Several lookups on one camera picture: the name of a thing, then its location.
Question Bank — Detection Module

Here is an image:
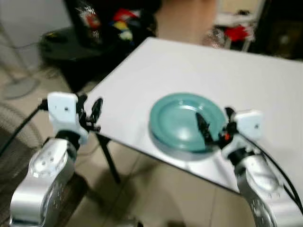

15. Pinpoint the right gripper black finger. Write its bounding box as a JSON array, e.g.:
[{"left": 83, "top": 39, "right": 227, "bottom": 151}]
[{"left": 196, "top": 113, "right": 214, "bottom": 145}]

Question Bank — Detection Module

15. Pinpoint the teal round plate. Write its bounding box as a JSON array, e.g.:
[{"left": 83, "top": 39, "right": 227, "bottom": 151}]
[{"left": 149, "top": 92, "right": 229, "bottom": 153}]

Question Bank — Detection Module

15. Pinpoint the black table leg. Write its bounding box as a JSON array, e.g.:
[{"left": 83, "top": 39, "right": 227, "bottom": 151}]
[{"left": 96, "top": 134, "right": 121, "bottom": 184}]

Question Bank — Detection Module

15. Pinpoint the black low round table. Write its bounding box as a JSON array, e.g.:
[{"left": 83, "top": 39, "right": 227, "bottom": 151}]
[{"left": 39, "top": 27, "right": 119, "bottom": 64}]

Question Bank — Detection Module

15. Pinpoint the white floor fan base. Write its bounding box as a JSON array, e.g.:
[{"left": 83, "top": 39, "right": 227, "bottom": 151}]
[{"left": 1, "top": 76, "right": 42, "bottom": 100}]

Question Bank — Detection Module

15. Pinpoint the grey round mesh object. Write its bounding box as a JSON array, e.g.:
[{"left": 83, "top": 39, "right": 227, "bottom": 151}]
[{"left": 0, "top": 101, "right": 44, "bottom": 151}]

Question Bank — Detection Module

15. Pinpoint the colourful toy pile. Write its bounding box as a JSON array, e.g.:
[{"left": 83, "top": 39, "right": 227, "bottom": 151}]
[{"left": 110, "top": 7, "right": 145, "bottom": 42}]

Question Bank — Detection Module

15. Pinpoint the red object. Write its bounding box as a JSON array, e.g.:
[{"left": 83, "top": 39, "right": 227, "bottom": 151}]
[{"left": 224, "top": 25, "right": 252, "bottom": 42}]

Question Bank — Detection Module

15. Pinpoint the dark cabinet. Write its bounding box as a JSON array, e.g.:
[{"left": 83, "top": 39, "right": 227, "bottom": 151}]
[{"left": 255, "top": 0, "right": 303, "bottom": 56}]

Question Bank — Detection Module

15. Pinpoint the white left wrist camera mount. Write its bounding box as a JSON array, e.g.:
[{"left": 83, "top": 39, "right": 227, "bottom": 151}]
[{"left": 47, "top": 92, "right": 89, "bottom": 145}]

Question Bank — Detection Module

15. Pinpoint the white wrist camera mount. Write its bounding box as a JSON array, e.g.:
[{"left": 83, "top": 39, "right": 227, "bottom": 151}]
[
  {"left": 223, "top": 109, "right": 264, "bottom": 159},
  {"left": 47, "top": 92, "right": 89, "bottom": 145}
]

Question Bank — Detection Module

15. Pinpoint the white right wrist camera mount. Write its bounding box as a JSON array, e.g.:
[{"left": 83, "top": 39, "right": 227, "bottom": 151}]
[{"left": 223, "top": 109, "right": 264, "bottom": 159}]

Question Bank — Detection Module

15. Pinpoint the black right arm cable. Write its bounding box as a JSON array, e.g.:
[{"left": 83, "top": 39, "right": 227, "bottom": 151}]
[{"left": 239, "top": 133, "right": 303, "bottom": 214}]

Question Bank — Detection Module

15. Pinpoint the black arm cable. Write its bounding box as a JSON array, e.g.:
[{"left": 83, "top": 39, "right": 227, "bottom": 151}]
[
  {"left": 239, "top": 133, "right": 303, "bottom": 214},
  {"left": 0, "top": 99, "right": 49, "bottom": 157}
]

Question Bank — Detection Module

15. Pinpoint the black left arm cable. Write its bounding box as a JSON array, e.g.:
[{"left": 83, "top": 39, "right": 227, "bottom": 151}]
[{"left": 0, "top": 99, "right": 49, "bottom": 157}]

